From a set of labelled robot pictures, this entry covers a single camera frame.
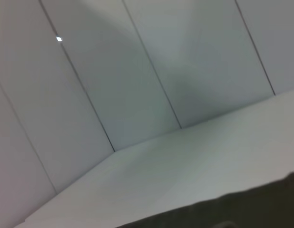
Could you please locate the dark green printed T-shirt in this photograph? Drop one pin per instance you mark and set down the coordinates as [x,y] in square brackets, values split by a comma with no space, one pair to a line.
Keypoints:
[232,209]

